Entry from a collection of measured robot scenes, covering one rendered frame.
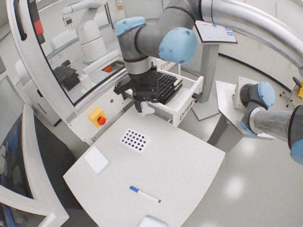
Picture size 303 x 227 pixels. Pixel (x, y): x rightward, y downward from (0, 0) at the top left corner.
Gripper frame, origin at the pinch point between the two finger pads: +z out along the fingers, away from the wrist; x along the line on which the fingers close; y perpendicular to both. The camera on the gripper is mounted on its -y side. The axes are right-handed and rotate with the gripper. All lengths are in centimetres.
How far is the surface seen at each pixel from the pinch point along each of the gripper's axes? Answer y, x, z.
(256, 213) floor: 121, -72, 86
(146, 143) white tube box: 1.3, -10.0, 10.3
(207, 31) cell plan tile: 46, 84, -12
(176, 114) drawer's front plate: 13.5, -2.4, -1.4
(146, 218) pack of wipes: 5.8, -41.9, 8.2
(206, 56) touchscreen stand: 50, 91, 19
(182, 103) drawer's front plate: 15.9, 2.2, -2.4
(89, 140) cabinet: -30.9, -10.8, 13.4
